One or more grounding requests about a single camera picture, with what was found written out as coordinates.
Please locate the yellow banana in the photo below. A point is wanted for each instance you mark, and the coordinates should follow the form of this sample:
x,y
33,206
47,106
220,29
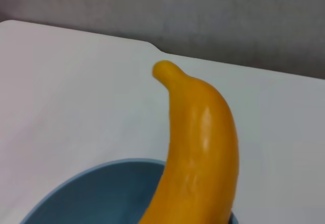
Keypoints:
x,y
203,145

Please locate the blue bowl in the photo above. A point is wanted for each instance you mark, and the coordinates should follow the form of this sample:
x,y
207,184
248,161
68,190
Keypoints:
x,y
101,196

